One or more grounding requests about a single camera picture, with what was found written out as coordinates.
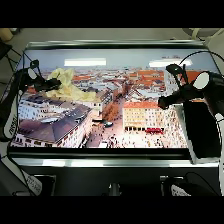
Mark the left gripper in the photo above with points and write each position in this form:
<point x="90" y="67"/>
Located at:
<point x="48" y="85"/>

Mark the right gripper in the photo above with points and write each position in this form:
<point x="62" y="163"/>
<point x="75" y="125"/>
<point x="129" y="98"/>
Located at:
<point x="170" y="99"/>

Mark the pale yellow shirt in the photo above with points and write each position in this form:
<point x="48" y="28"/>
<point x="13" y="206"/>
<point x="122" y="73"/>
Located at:
<point x="71" y="88"/>

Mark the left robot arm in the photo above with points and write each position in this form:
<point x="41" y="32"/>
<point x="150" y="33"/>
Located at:
<point x="12" y="121"/>

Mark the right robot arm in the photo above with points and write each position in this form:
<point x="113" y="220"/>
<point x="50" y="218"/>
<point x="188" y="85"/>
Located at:
<point x="213" y="90"/>

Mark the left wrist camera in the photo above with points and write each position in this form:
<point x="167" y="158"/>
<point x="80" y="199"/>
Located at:
<point x="34" y="63"/>

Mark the silver frame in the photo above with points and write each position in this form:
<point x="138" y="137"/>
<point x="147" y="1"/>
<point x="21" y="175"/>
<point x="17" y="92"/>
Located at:
<point x="110" y="162"/>

